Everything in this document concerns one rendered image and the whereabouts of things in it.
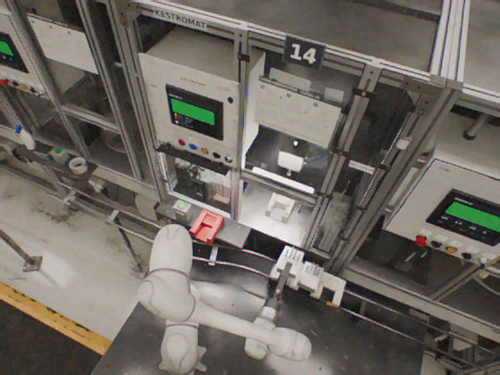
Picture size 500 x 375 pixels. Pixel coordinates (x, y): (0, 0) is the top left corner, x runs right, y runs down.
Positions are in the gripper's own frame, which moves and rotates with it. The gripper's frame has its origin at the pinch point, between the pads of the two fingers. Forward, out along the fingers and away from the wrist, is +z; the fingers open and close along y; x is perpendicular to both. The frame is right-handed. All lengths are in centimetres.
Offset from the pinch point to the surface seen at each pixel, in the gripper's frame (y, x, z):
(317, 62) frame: 94, 13, 28
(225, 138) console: 49, 43, 24
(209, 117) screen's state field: 60, 49, 23
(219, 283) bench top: -35.1, 33.1, -9.8
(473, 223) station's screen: 54, -55, 22
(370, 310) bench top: -36, -50, 12
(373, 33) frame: 94, 0, 51
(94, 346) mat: -98, 103, -69
